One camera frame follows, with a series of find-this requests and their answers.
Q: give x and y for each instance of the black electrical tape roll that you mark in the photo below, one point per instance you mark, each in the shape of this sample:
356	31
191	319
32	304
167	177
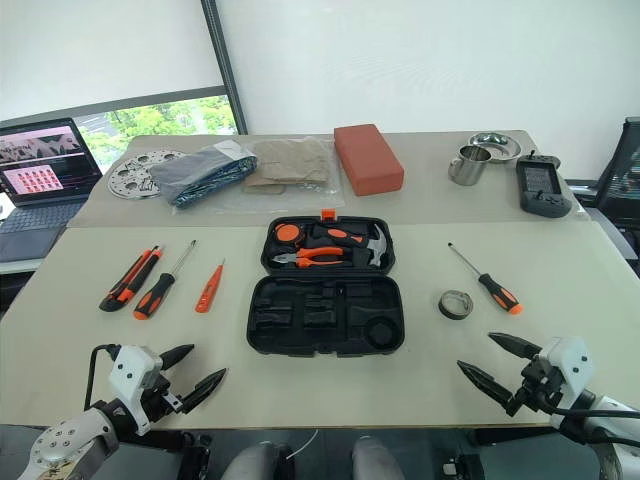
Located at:
450	314

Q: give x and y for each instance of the stainless steel bowl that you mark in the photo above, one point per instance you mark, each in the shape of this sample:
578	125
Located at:
504	147

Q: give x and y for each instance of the orange black tape measure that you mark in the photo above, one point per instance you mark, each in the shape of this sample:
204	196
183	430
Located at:
286	233

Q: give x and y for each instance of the dark window frame post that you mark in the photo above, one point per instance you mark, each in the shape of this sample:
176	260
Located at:
222	60

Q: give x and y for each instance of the black office chair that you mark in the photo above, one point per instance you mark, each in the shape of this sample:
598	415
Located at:
620	170

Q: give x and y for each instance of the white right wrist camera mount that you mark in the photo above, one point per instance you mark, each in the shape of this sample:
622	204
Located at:
567	360

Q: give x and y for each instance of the perforated metal disc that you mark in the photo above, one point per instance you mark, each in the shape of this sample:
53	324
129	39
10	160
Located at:
127	181

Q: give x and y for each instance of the open laptop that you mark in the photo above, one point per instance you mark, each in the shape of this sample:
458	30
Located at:
40	165

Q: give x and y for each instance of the black tool case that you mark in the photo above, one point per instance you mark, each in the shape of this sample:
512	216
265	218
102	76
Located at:
325	322

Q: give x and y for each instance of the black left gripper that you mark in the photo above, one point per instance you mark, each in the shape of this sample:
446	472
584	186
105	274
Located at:
159	400

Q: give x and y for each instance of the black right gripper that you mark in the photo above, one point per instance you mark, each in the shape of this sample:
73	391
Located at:
540	387

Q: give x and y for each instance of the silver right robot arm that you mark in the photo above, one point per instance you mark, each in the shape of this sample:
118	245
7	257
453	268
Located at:
620	445

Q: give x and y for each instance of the orange plastic block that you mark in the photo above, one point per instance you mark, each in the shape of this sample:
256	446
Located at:
329	215

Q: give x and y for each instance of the blue cloth in clear bag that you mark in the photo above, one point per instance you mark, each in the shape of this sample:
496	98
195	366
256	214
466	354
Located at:
200	172

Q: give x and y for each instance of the orange black utility knife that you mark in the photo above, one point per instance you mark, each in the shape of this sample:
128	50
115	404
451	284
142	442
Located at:
125	287

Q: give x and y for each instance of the orange voltage tester pen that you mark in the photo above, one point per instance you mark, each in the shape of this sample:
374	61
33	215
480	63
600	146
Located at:
207	292

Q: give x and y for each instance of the dark grey handheld controller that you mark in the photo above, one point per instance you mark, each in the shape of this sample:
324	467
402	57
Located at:
542	182

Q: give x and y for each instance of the red brick block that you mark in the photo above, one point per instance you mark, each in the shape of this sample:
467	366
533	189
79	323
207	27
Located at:
367	157

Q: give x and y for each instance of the stainless steel mug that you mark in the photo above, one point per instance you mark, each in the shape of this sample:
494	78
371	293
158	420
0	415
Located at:
472	169

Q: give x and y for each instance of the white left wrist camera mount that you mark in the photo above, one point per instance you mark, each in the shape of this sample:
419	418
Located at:
132	367

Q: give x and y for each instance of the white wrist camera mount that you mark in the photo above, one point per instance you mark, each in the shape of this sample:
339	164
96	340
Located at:
132	367
567	360

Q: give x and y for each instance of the beige cloth in clear bag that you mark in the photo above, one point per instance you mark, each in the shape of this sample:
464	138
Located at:
290	162

